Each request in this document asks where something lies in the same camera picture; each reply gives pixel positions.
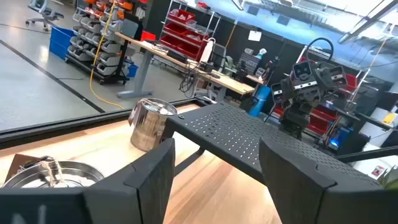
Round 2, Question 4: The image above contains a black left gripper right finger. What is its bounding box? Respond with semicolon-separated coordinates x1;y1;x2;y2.
259;139;398;224

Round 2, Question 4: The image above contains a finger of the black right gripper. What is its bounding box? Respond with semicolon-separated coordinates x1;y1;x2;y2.
270;77;295;106
322;64;349;91

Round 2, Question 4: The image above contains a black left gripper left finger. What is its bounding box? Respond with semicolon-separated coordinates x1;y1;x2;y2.
0;138;176;224

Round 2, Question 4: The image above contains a silver candle tin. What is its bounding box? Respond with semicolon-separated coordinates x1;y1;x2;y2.
127;97;178;152
1;153;106;189

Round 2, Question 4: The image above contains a blue barrel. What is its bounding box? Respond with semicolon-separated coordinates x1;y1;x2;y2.
248;84;272;118

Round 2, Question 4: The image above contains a workbench with grey legs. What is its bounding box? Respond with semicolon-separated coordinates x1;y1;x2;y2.
114;30;256;100

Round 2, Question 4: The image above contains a black perforated metal shelf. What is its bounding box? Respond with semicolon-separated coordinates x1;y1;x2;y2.
164;101;384;189

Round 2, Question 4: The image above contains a white paper sign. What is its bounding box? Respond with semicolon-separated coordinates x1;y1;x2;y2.
248;29;263;42

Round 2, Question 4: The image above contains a yellow sticky note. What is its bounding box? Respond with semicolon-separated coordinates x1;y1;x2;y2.
381;111;397;126

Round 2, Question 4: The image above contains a rack of red bins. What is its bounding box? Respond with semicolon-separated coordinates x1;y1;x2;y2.
159;0;222;63

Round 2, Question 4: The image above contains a small blue bucket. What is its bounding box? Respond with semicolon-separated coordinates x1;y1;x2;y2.
126;63;140;78

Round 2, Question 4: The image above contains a rack of grey bins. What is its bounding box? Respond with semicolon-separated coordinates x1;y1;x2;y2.
64;0;147;85

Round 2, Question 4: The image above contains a blue plastic crate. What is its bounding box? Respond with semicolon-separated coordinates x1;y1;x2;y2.
49;25;76;61

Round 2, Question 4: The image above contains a grey office chair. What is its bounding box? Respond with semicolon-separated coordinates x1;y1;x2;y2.
25;0;65;32

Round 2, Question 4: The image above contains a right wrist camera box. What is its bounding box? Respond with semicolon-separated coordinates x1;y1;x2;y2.
291;60;313;82

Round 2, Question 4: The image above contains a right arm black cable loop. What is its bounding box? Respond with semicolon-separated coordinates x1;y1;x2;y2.
305;37;335;65

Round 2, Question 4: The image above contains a black aluminium table frame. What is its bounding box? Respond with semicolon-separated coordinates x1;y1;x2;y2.
0;97;398;165

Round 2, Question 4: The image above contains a yellow cable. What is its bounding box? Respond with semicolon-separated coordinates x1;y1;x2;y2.
89;0;126;110

